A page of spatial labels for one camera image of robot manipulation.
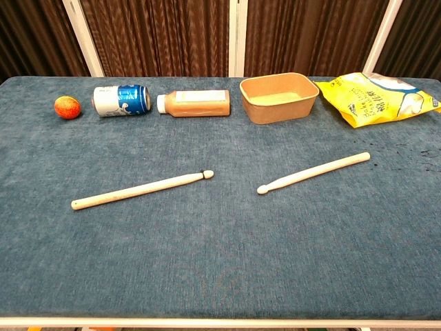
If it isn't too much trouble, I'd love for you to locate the wooden drumstick with black mark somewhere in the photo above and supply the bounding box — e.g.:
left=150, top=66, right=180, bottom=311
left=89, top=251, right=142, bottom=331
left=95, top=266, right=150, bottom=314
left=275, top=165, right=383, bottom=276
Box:
left=70, top=170, right=215, bottom=211

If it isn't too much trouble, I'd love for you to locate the plain wooden drumstick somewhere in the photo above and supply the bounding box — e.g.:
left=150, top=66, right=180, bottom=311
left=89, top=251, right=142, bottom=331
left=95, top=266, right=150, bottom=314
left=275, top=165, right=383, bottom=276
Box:
left=256, top=152, right=371, bottom=196

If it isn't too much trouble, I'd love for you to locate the orange bottle with white cap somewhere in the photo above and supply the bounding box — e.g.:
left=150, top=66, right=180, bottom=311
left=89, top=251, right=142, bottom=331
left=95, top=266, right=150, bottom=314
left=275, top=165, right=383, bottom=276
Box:
left=156, top=89, right=232, bottom=119

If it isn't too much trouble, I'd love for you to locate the blue fabric table cover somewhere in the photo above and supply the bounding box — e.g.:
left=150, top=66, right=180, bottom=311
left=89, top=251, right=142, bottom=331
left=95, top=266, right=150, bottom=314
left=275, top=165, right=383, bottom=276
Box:
left=0, top=75, right=441, bottom=319

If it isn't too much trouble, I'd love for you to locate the brown paper food box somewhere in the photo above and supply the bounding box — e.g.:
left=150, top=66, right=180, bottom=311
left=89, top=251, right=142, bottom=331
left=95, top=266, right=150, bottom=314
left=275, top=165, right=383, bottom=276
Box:
left=239, top=72, right=320, bottom=125

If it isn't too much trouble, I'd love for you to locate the blue white drink can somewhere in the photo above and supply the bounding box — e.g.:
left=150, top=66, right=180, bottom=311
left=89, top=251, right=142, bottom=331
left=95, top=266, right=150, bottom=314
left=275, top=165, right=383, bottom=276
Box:
left=91, top=84, right=152, bottom=118

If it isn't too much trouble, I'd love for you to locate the brown pleated partition panel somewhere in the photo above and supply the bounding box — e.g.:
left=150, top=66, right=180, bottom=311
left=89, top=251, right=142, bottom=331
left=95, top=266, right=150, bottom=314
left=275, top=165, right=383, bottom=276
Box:
left=228, top=0, right=403, bottom=78
left=62, top=0, right=239, bottom=78
left=362, top=0, right=441, bottom=82
left=0, top=0, right=105, bottom=83

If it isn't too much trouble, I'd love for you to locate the yellow snack bag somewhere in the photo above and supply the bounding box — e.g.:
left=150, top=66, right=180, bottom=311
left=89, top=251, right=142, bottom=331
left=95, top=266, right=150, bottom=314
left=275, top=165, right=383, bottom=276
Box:
left=313, top=72, right=441, bottom=129

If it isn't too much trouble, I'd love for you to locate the orange red ball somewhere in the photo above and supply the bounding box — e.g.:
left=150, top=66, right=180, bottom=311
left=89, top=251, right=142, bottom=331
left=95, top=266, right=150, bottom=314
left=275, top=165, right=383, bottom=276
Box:
left=54, top=96, right=82, bottom=120

